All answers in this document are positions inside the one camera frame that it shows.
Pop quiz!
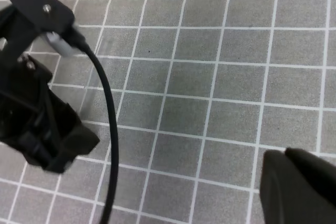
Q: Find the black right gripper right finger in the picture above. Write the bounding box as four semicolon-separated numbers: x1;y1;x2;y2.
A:
259;148;335;223

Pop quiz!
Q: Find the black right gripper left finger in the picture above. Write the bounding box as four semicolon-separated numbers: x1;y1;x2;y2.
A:
1;55;100;174

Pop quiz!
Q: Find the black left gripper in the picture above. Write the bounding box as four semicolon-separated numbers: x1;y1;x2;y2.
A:
1;0;75;59

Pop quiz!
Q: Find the clear glass test tube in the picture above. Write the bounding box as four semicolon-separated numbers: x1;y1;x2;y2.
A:
78;36;103;116

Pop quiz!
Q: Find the black left camera cable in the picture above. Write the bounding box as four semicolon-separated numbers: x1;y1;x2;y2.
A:
70;26;119;224

